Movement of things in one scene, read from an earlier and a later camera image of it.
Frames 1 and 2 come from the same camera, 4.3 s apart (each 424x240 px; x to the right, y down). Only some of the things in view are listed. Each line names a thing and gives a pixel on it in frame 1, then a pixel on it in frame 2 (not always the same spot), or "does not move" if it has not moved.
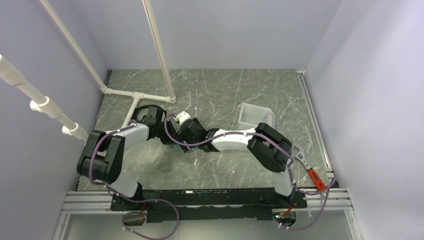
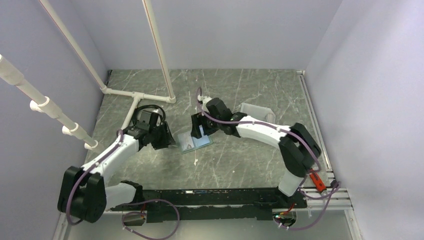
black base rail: [211, 204] does not move
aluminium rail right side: [333, 197] does not move
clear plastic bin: [251, 115] does not move
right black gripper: [181, 137] → [198, 119]
